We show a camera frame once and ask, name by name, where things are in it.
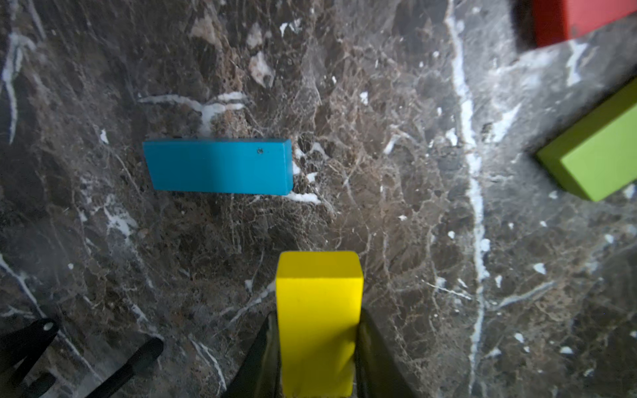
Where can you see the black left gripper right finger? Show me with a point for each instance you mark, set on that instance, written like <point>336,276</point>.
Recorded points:
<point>377,374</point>

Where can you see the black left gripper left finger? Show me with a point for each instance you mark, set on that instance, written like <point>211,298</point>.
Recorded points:
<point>259,374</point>

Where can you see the yellow block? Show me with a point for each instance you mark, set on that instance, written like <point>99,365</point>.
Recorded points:
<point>319,298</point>

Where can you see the teal block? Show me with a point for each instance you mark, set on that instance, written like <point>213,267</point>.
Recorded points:
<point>233,166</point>

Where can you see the red-orange block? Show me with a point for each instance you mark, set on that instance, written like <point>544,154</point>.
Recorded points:
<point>556,21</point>

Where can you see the black music stand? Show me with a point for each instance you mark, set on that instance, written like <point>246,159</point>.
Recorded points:
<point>30,366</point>

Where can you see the green block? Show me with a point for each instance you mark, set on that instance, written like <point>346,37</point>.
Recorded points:
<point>597,155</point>

